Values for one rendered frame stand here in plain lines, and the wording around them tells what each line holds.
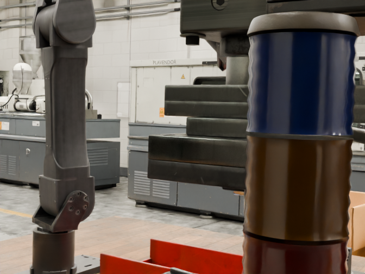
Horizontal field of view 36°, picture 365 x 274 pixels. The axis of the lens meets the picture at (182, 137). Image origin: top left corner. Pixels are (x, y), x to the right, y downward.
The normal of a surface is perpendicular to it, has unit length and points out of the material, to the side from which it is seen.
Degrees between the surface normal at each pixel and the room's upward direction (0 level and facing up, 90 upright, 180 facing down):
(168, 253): 90
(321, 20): 72
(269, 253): 76
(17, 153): 90
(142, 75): 90
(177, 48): 90
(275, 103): 104
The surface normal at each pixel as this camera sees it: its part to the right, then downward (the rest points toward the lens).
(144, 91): -0.60, 0.03
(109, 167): 0.80, 0.05
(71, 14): 0.58, 0.06
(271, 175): -0.59, 0.27
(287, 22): -0.45, -0.29
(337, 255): 0.60, -0.18
